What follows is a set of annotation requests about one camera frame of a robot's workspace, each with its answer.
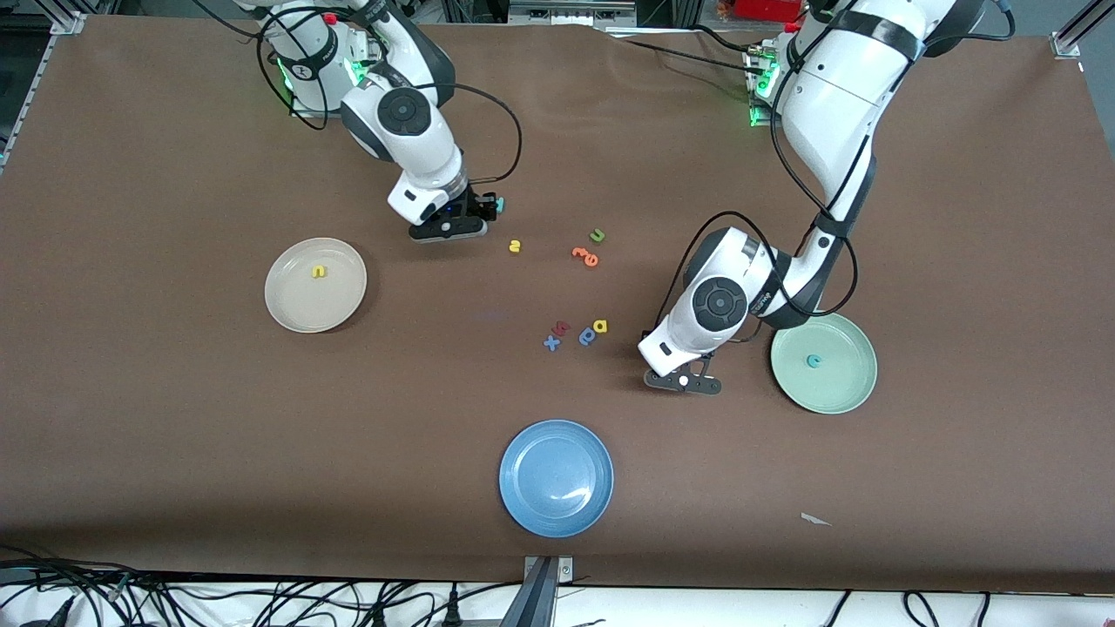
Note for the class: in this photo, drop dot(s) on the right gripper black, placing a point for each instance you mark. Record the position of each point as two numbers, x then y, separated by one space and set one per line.
476 203

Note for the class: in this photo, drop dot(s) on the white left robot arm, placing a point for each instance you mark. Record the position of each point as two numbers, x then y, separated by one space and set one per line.
827 96

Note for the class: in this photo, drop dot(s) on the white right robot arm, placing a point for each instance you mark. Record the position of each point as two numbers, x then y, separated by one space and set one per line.
427 157

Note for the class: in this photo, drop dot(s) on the blue foam letter a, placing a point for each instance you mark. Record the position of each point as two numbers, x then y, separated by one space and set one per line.
582 338

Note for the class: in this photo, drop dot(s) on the green plate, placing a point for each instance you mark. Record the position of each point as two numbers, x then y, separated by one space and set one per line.
836 383

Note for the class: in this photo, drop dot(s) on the blue plate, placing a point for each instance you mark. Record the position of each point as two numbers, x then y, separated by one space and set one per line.
556 479

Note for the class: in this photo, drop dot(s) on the white tape scrap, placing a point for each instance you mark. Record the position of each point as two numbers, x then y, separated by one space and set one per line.
814 520

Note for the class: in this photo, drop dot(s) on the grey metal rack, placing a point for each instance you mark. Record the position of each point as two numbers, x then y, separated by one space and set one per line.
566 13

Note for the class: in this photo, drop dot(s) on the beige brown plate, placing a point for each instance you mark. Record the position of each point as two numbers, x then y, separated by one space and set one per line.
305 305

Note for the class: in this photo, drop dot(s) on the red box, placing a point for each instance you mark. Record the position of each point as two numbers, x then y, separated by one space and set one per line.
766 9

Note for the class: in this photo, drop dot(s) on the brown table cover sheet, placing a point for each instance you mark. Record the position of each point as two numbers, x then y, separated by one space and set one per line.
174 435

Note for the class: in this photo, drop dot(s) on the aluminium corner profile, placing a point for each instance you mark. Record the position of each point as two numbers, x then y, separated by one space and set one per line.
1076 30

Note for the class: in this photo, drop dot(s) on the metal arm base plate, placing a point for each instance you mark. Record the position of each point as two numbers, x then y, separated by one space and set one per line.
305 112
760 124

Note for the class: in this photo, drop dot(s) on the small metal bracket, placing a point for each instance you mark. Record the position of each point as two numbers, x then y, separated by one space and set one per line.
566 570

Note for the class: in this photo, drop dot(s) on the dark aluminium frame beam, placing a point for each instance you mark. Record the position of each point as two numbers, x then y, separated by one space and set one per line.
533 601

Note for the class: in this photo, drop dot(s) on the metal corner bracket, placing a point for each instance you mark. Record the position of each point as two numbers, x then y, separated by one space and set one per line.
70 23

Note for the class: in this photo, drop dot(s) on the aluminium table edge rail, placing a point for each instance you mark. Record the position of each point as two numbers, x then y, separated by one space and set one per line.
26 87

